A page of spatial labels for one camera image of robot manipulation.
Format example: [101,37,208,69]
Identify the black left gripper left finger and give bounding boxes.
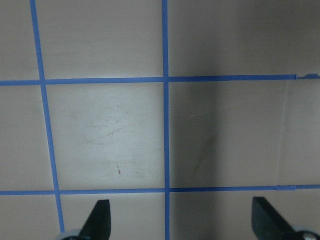
[78,199,111,240]

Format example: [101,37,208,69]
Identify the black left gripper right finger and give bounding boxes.
[251,196,304,240]

